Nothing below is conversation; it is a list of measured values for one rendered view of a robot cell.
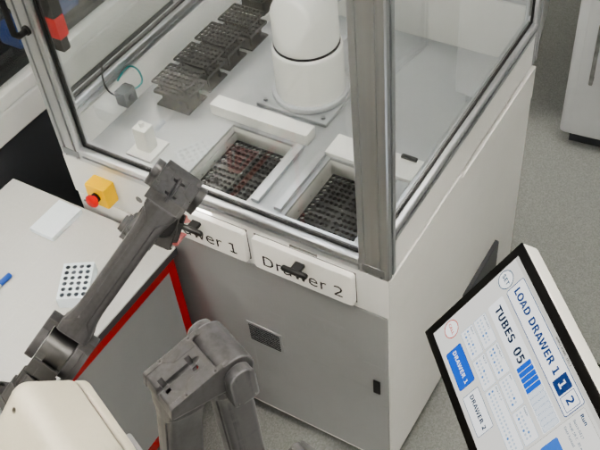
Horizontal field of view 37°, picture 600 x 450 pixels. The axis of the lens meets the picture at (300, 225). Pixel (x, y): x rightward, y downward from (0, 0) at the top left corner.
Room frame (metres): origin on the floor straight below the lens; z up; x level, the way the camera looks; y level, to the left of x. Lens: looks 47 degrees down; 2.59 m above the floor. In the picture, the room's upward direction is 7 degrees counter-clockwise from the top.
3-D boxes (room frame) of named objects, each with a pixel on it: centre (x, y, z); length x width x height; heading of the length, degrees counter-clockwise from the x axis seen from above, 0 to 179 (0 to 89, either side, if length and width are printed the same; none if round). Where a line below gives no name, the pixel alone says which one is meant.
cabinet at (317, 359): (2.01, -0.06, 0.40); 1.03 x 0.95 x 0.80; 54
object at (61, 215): (1.85, 0.69, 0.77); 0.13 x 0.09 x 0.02; 144
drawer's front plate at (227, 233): (1.65, 0.26, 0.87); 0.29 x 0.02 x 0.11; 54
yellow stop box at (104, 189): (1.83, 0.54, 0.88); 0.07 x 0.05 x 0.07; 54
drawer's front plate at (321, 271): (1.46, 0.01, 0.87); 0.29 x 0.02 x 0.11; 54
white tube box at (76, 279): (1.58, 0.61, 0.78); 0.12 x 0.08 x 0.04; 176
